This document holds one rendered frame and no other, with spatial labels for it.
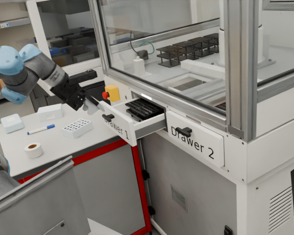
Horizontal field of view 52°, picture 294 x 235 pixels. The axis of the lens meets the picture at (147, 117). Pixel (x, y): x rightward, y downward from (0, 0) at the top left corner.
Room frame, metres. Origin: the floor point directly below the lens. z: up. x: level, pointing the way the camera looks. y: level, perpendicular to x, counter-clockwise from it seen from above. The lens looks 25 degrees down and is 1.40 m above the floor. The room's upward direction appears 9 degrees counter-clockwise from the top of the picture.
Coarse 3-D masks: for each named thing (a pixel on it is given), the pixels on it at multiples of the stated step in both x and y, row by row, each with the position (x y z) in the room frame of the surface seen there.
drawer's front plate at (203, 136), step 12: (168, 120) 1.02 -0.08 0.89; (180, 120) 0.95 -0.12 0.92; (168, 132) 1.03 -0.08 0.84; (192, 132) 0.90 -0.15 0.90; (204, 132) 0.84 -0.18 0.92; (192, 144) 0.90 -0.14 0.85; (204, 144) 0.84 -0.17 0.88; (216, 144) 0.79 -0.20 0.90; (204, 156) 0.85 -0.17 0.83; (216, 156) 0.79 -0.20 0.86
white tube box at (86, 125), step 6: (84, 120) 1.36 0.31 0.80; (66, 126) 1.32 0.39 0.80; (72, 126) 1.31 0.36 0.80; (78, 126) 1.30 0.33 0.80; (84, 126) 1.30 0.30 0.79; (90, 126) 1.32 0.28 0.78; (66, 132) 1.28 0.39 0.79; (72, 132) 1.25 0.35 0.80; (78, 132) 1.27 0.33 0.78; (84, 132) 1.29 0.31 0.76; (72, 138) 1.25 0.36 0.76
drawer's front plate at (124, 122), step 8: (104, 104) 1.20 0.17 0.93; (104, 112) 1.21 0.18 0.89; (112, 112) 1.12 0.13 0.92; (120, 112) 1.09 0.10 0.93; (104, 120) 1.23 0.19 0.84; (112, 120) 1.14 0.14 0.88; (120, 120) 1.06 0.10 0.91; (128, 120) 1.00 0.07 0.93; (112, 128) 1.15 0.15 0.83; (120, 128) 1.07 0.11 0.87; (128, 128) 1.00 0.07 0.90; (120, 136) 1.09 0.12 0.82; (128, 136) 1.01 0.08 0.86; (136, 144) 1.00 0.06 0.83
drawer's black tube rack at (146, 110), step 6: (132, 102) 1.25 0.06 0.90; (138, 102) 1.24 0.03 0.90; (144, 102) 1.23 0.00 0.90; (144, 108) 1.16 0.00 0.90; (150, 108) 1.15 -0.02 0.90; (156, 108) 1.14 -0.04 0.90; (132, 114) 1.19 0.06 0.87; (138, 114) 1.17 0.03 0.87; (150, 114) 1.10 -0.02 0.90; (156, 114) 1.14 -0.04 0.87
